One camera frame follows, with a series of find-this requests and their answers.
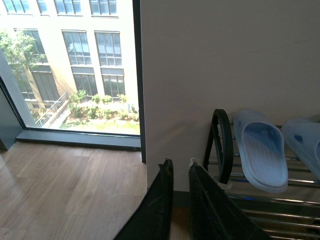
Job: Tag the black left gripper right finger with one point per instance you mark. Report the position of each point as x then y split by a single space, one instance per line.
214 216

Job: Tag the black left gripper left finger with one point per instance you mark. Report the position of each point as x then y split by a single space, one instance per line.
152 219

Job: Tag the white blue slide sandal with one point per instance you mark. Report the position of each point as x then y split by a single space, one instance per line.
261 149

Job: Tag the black metal shoe rack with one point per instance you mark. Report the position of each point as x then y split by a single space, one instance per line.
293 214

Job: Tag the dark window frame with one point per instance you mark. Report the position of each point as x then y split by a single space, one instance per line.
71 73

